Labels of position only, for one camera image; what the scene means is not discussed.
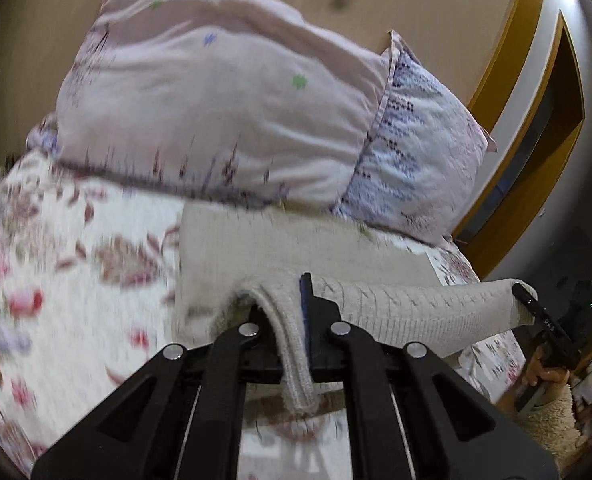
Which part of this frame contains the beige knitted sweater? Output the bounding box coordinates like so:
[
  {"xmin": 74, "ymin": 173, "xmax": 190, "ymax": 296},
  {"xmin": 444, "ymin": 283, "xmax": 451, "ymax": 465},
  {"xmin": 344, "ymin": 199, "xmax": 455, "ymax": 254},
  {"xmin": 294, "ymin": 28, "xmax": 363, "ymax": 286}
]
[{"xmin": 171, "ymin": 202, "xmax": 534, "ymax": 414}]

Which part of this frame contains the cream fleece sleeve forearm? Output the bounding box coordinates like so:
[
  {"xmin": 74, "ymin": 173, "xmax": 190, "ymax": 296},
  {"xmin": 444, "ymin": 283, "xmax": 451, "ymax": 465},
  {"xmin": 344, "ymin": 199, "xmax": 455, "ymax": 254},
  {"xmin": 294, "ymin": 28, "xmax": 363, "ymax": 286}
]
[{"xmin": 517, "ymin": 385, "xmax": 581, "ymax": 464}]

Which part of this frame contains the person's right hand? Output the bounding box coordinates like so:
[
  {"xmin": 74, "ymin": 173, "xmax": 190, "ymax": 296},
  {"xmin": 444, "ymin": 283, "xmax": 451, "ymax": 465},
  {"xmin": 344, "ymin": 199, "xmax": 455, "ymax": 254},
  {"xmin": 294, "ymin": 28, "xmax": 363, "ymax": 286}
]
[{"xmin": 522, "ymin": 344, "xmax": 569, "ymax": 387}]

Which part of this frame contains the floral bed sheet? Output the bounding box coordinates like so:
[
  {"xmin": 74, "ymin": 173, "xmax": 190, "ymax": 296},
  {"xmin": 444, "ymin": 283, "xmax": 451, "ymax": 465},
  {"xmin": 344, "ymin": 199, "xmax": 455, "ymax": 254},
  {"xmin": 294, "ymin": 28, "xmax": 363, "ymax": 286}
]
[{"xmin": 0, "ymin": 151, "xmax": 526, "ymax": 479}]

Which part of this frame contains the white blue patterned pillow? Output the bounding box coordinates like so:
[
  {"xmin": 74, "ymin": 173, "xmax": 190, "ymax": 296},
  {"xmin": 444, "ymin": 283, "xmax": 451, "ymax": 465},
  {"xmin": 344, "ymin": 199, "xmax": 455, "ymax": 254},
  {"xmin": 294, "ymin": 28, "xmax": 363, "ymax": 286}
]
[{"xmin": 334, "ymin": 30, "xmax": 497, "ymax": 246}]

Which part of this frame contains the pink lavender pillow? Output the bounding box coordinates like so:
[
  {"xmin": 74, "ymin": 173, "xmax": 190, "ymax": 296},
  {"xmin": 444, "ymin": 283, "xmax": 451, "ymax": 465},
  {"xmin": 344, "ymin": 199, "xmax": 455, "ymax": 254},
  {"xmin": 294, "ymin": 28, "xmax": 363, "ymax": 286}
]
[{"xmin": 26, "ymin": 0, "xmax": 389, "ymax": 207}]

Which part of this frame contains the wooden headboard frame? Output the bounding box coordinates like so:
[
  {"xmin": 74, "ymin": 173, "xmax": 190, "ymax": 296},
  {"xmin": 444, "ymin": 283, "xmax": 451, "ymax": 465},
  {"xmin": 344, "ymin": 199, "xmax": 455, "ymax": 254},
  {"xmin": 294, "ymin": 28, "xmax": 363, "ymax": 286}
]
[{"xmin": 454, "ymin": 0, "xmax": 592, "ymax": 280}]

